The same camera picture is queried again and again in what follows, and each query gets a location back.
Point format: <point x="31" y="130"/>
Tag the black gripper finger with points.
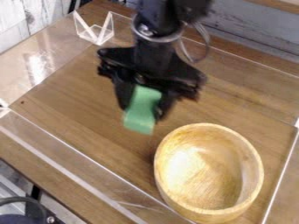
<point x="124" y="90"/>
<point x="164" y="104"/>

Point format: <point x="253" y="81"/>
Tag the green rectangular block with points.
<point x="139" y="116"/>

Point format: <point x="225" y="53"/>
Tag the clear acrylic corner bracket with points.
<point x="95" y="34"/>

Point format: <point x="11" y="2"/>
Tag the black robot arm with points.
<point x="160" y="20"/>

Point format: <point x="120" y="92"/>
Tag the brown wooden bowl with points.
<point x="208" y="172"/>

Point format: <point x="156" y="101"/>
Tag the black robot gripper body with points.
<point x="154" y="66"/>

